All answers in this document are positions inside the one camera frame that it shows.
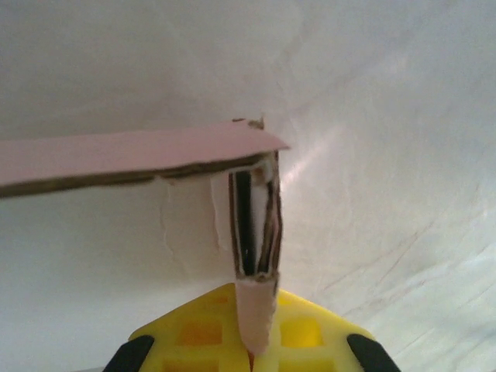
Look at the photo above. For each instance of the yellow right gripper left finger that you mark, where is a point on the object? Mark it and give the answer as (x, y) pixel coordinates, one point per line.
(193, 329)

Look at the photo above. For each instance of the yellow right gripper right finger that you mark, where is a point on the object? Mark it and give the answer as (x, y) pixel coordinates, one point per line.
(310, 333)

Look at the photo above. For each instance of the pink paper box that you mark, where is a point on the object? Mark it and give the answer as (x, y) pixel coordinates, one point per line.
(116, 155)

